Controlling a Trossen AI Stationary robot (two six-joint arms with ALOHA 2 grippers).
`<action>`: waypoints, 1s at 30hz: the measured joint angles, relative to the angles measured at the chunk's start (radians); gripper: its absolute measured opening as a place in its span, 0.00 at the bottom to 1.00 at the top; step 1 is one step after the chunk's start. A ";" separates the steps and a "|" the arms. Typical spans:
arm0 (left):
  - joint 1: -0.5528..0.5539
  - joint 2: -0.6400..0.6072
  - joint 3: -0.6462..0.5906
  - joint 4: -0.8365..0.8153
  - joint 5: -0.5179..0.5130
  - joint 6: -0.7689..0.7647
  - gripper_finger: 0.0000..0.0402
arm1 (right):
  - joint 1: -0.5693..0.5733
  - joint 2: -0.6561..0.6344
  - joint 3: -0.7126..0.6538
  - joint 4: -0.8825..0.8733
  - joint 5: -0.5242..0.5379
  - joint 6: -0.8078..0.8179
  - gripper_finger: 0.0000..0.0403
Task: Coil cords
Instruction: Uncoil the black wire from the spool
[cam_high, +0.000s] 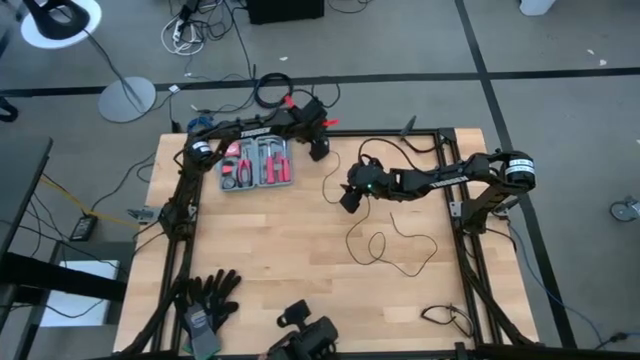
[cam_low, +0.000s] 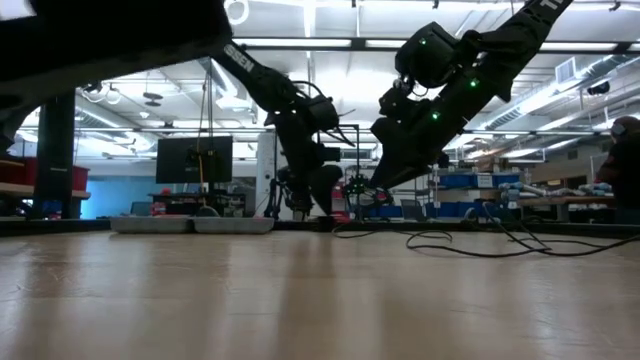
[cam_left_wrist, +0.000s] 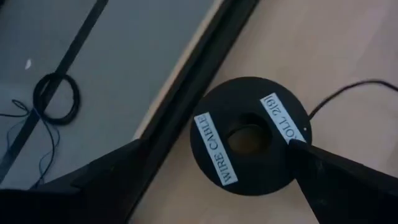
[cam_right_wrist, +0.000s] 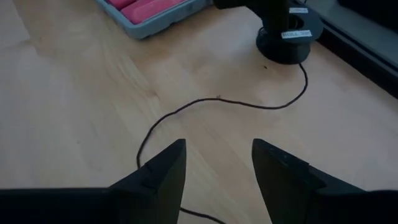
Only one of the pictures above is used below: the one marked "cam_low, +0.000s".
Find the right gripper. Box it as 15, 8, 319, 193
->
368, 107, 455, 192

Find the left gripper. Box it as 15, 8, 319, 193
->
274, 139, 346, 217

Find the black wire cable spool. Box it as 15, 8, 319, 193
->
332, 202, 640, 259

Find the white building pillar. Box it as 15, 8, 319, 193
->
255, 130, 282, 221

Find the blue storage bin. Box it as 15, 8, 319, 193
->
437, 172, 479, 191
492, 172, 522, 190

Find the black computer monitor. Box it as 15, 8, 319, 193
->
155, 135, 234, 185

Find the grey plastic tool case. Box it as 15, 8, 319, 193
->
109, 215, 275, 236

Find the wooden workbench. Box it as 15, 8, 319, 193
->
519, 194, 617, 224

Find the overhead beam with light strips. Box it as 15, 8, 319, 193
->
232, 35, 640, 55

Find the person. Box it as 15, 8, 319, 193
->
594, 115, 640, 225

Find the red shelf bin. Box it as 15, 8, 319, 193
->
0, 156, 37, 187
72, 165, 92, 194

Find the black upright column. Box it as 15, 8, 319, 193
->
35, 89, 77, 221

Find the thin black rig frame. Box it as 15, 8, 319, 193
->
319, 122, 361, 222

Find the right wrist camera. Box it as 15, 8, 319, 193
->
378, 79, 417, 122

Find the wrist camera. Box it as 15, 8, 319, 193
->
307, 94, 342, 133
378, 79, 417, 122

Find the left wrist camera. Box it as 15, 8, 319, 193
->
307, 94, 342, 133

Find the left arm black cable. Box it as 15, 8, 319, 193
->
291, 79, 327, 101

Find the black aluminium table frame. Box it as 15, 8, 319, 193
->
0, 215, 640, 240

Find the white ring light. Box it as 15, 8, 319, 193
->
224, 0, 250, 27

